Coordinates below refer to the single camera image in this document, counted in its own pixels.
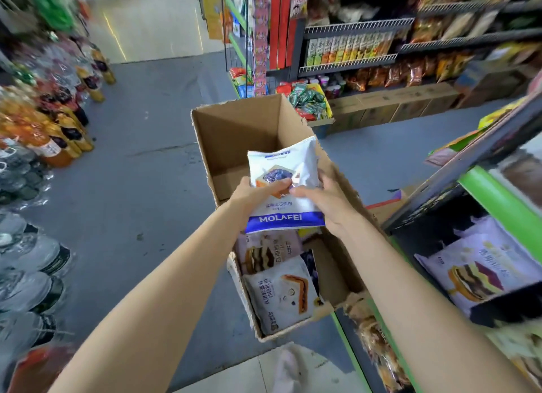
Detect person's right hand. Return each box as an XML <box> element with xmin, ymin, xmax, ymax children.
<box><xmin>290</xmin><ymin>168</ymin><xmax>363</xmax><ymax>238</ymax></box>

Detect person's left hand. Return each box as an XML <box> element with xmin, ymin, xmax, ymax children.
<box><xmin>229</xmin><ymin>177</ymin><xmax>294</xmax><ymax>233</ymax></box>

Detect white blue bread packet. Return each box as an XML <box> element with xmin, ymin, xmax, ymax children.
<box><xmin>245</xmin><ymin>135</ymin><xmax>326</xmax><ymax>235</ymax></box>

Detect person's right forearm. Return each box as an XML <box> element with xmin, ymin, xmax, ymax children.
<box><xmin>337</xmin><ymin>212</ymin><xmax>535</xmax><ymax>393</ymax></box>

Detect person's left forearm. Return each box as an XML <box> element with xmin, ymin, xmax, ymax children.
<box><xmin>48</xmin><ymin>200</ymin><xmax>250</xmax><ymax>393</ymax></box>

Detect pale layered cake packet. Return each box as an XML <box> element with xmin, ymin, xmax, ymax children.
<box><xmin>234</xmin><ymin>231</ymin><xmax>304</xmax><ymax>275</ymax></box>

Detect open brown cardboard box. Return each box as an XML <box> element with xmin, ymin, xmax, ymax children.
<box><xmin>190</xmin><ymin>94</ymin><xmax>384</xmax><ymax>343</ymax></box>

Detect dark blue snack packet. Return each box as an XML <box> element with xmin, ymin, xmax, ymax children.
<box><xmin>300</xmin><ymin>249</ymin><xmax>321</xmax><ymax>297</ymax></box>

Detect flattened printed cardboard piece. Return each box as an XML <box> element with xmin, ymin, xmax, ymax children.
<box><xmin>366</xmin><ymin>186</ymin><xmax>421</xmax><ymax>225</ymax></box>

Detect bin of green candy packets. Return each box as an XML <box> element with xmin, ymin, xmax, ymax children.
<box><xmin>287</xmin><ymin>82</ymin><xmax>336</xmax><ymax>128</ymax></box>

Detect white orange cake packet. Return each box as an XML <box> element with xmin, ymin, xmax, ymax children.
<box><xmin>242</xmin><ymin>255</ymin><xmax>325</xmax><ymax>337</ymax></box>

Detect row of small cups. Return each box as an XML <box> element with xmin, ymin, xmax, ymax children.
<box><xmin>292</xmin><ymin>74</ymin><xmax>348</xmax><ymax>100</ymax></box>

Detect row of brown cardboard cartons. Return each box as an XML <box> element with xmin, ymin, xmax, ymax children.
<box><xmin>327</xmin><ymin>82</ymin><xmax>461</xmax><ymax>134</ymax></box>

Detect row of drink cartons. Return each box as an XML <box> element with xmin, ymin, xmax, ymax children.
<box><xmin>305</xmin><ymin>32</ymin><xmax>395</xmax><ymax>66</ymax></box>

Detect hanging strip of snack packets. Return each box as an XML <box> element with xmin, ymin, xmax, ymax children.
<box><xmin>252</xmin><ymin>0</ymin><xmax>270</xmax><ymax>97</ymax></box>

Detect row of brown snack bags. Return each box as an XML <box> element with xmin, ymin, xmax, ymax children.
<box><xmin>345</xmin><ymin>51</ymin><xmax>475</xmax><ymax>92</ymax></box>

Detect yellow green flat carton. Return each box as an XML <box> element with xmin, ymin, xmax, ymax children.
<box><xmin>425</xmin><ymin>97</ymin><xmax>528</xmax><ymax>168</ymax></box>

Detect pile of clear bread bags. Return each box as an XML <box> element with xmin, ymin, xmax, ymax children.
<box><xmin>344</xmin><ymin>301</ymin><xmax>412</xmax><ymax>393</ymax></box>

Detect yellow hanging packets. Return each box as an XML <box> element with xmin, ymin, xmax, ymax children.
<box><xmin>202</xmin><ymin>0</ymin><xmax>233</xmax><ymax>42</ymax></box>

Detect purple layered cake packet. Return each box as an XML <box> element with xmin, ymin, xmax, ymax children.
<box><xmin>414</xmin><ymin>216</ymin><xmax>542</xmax><ymax>318</ymax></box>

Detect green edged store shelf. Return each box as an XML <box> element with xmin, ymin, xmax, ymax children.
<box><xmin>330</xmin><ymin>90</ymin><xmax>542</xmax><ymax>393</ymax></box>

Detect row of orange drink bottles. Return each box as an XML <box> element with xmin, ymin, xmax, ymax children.
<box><xmin>0</xmin><ymin>45</ymin><xmax>117</xmax><ymax>169</ymax></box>

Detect shrink-wrapped grey bottle packs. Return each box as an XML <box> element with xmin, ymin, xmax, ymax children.
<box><xmin>0</xmin><ymin>138</ymin><xmax>53</xmax><ymax>209</ymax></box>

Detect shrink-wrapped water bottle packs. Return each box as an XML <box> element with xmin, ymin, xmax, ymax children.
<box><xmin>0</xmin><ymin>212</ymin><xmax>73</xmax><ymax>349</ymax></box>

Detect orange shrink-wrapped pack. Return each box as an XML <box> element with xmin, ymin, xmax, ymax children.
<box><xmin>6</xmin><ymin>344</ymin><xmax>76</xmax><ymax>393</ymax></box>

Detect green wire display rack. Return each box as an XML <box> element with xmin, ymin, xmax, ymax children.
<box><xmin>221</xmin><ymin>0</ymin><xmax>255</xmax><ymax>99</ymax></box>

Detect dark wire snack shelf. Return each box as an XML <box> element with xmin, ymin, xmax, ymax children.
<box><xmin>296</xmin><ymin>0</ymin><xmax>542</xmax><ymax>109</ymax></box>

